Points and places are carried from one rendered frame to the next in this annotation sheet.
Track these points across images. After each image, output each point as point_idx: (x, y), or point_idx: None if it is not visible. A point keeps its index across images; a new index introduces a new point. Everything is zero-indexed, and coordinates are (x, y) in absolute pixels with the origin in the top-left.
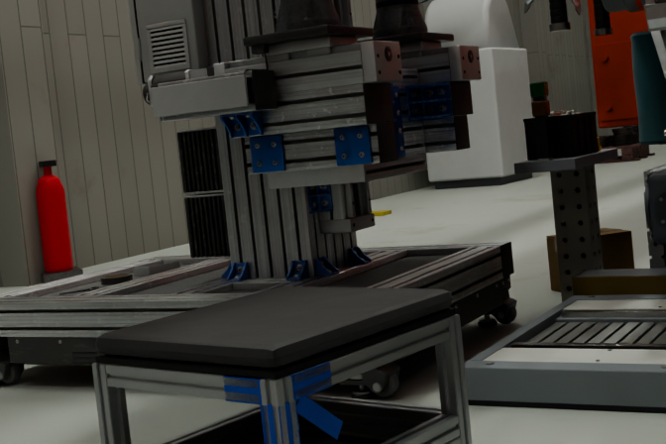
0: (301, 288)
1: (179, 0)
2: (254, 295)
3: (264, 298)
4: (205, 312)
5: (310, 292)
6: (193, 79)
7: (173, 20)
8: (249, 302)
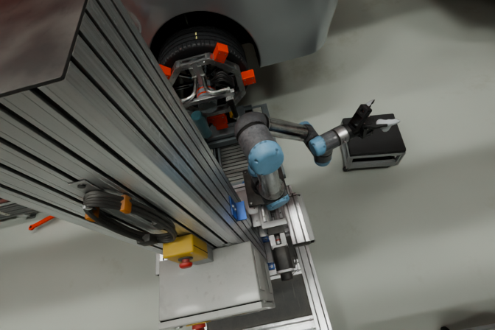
0: (353, 145)
1: (262, 261)
2: (363, 149)
3: (364, 144)
4: (381, 145)
5: (356, 140)
6: (303, 220)
7: (265, 269)
8: (369, 144)
